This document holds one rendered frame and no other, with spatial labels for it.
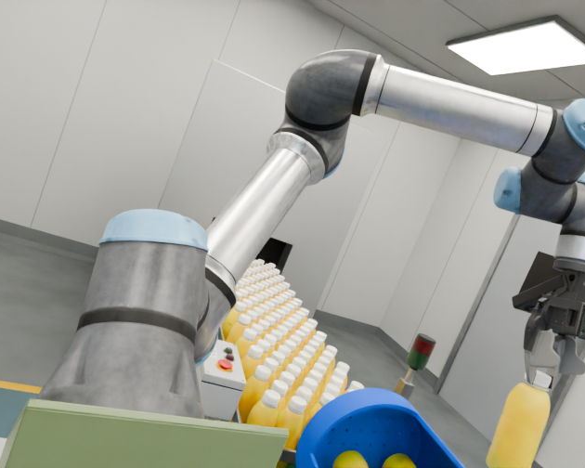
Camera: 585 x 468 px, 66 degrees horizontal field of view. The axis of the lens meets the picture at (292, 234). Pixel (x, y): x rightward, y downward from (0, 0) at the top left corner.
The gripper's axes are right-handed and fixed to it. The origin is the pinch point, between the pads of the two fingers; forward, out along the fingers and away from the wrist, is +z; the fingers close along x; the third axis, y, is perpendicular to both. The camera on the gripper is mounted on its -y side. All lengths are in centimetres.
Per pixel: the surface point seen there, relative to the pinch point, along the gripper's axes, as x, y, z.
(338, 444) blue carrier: -19.5, -24.3, 26.2
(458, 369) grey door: 280, -327, 60
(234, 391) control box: -39, -40, 24
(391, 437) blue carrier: -8.2, -23.3, 22.9
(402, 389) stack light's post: 22, -64, 23
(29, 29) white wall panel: -207, -417, -142
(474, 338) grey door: 282, -317, 24
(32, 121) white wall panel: -187, -432, -64
